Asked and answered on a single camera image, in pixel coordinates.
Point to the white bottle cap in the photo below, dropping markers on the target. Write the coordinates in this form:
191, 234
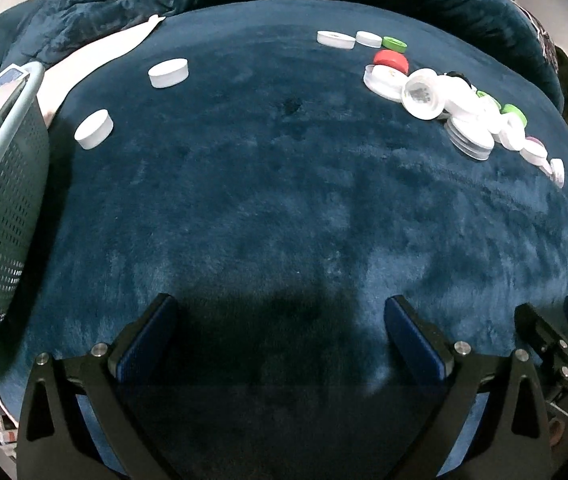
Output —
168, 72
93, 130

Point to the floral patterned cloth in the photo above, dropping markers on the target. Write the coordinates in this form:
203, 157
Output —
546, 42

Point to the pile of plastic caps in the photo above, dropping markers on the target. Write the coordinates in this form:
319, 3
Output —
464, 105

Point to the dark blue plush blanket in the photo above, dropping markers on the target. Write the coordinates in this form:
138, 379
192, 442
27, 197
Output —
284, 185

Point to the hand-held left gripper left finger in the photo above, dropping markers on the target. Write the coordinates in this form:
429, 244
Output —
148, 340

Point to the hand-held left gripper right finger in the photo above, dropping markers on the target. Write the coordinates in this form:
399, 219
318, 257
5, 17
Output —
409, 340

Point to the medicine boxes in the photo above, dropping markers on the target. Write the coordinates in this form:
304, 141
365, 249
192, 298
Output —
8, 80

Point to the dark blue crumpled quilt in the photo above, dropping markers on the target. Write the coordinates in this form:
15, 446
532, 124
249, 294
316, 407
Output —
113, 0

